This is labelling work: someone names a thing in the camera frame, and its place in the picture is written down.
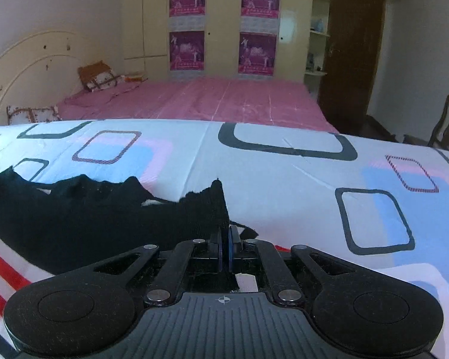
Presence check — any pink bed sheet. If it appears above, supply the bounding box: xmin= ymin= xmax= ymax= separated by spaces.
xmin=56 ymin=77 xmax=339 ymax=133

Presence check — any patterned white bed sheet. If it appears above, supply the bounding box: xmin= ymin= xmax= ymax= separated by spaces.
xmin=0 ymin=119 xmax=449 ymax=359

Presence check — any white patterned pillow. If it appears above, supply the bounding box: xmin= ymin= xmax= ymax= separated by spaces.
xmin=6 ymin=105 xmax=60 ymax=125

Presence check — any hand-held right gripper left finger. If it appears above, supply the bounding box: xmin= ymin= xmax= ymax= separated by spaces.
xmin=93 ymin=226 xmax=223 ymax=307

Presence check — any brown wooden door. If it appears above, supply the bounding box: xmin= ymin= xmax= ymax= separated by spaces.
xmin=318 ymin=0 xmax=387 ymax=135

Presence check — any wooden chair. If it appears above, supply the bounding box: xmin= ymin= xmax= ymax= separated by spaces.
xmin=402 ymin=95 xmax=449 ymax=152

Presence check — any open corner shelf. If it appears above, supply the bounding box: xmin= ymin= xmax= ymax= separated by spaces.
xmin=303 ymin=0 xmax=333 ymax=98

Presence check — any cream wardrobe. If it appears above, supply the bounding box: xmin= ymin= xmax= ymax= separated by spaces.
xmin=122 ymin=0 xmax=315 ymax=83

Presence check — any orange patterned pillow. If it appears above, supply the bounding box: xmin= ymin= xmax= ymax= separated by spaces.
xmin=77 ymin=61 xmax=122 ymax=92

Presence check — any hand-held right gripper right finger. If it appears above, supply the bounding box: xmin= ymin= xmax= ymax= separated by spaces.
xmin=228 ymin=225 xmax=360 ymax=307

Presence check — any cream round headboard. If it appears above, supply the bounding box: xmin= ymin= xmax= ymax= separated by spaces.
xmin=0 ymin=31 xmax=109 ymax=130

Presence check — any striped knit sweater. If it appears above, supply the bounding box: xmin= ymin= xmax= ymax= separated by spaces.
xmin=0 ymin=167 xmax=292 ymax=359

